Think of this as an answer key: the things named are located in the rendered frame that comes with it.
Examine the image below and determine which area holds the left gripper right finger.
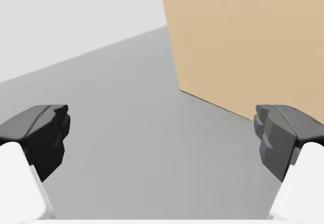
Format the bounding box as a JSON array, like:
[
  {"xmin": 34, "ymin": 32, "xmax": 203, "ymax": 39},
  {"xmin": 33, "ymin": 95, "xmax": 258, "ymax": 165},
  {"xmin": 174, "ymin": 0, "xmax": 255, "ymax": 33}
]
[{"xmin": 253, "ymin": 104, "xmax": 324, "ymax": 220}]

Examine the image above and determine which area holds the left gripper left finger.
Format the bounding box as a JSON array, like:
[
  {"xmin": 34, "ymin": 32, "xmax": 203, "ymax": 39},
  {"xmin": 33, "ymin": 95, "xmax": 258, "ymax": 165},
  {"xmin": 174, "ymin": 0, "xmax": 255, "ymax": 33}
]
[{"xmin": 0, "ymin": 104, "xmax": 71, "ymax": 220}]

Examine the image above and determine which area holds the tall board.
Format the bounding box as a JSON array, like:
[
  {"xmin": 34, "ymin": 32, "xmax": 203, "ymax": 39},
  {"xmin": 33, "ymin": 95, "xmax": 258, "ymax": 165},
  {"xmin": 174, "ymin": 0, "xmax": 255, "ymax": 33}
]
[{"xmin": 159, "ymin": 0, "xmax": 324, "ymax": 124}]

